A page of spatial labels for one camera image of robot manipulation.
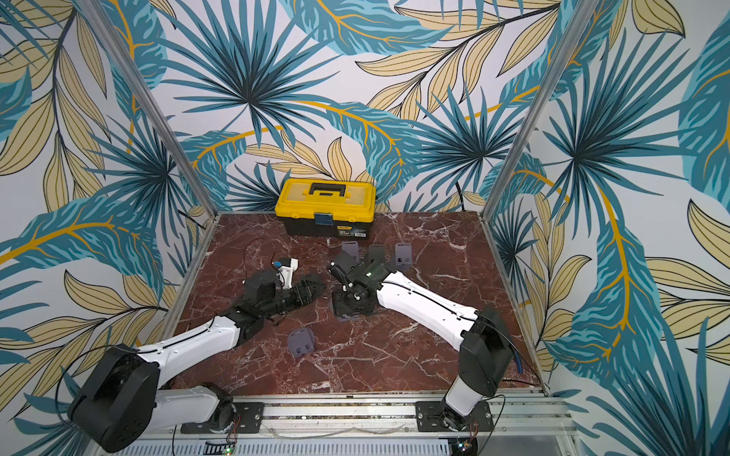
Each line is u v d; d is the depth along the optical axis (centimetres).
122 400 41
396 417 75
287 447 70
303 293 74
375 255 101
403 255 101
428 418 73
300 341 86
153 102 85
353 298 56
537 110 87
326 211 100
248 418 73
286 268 77
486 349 42
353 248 100
